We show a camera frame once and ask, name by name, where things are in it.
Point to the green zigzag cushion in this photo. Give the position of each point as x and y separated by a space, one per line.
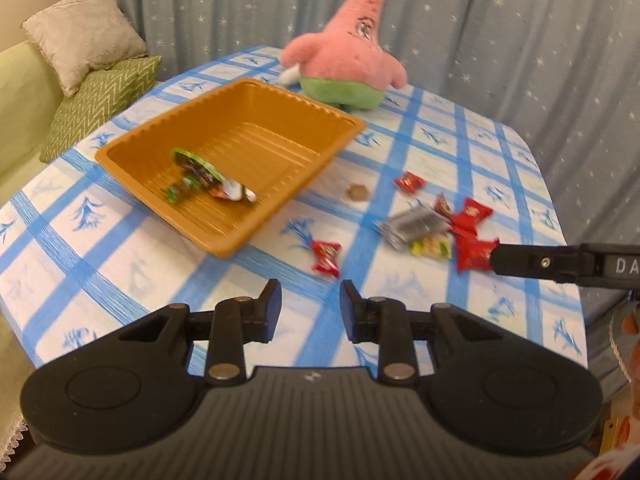
95 105

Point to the silver striped snack packet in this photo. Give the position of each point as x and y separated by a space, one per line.
412 224

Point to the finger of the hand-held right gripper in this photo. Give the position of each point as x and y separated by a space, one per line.
530 261

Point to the yellow green candy packet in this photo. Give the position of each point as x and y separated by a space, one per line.
431 249

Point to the red candy packet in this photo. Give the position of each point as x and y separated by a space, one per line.
325 257
471 214
410 182
472 254

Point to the orange plastic tray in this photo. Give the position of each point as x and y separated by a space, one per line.
260 130

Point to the pink starfish plush toy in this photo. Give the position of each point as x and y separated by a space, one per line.
345 55

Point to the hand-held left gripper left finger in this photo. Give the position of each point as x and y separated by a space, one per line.
272 310

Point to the green snack packet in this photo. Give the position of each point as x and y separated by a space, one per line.
197 170

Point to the blue checked tablecloth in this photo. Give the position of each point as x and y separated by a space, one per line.
450 135

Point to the green sofa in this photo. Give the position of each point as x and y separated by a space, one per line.
25 110

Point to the white snack packet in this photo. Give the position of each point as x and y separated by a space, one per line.
235 191

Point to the grey cushion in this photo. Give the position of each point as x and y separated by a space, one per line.
80 35

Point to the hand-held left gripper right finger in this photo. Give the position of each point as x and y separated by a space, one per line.
349 310

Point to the red white cloth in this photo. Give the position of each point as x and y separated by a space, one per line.
615 466

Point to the brown candy packet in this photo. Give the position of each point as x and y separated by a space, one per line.
442 205

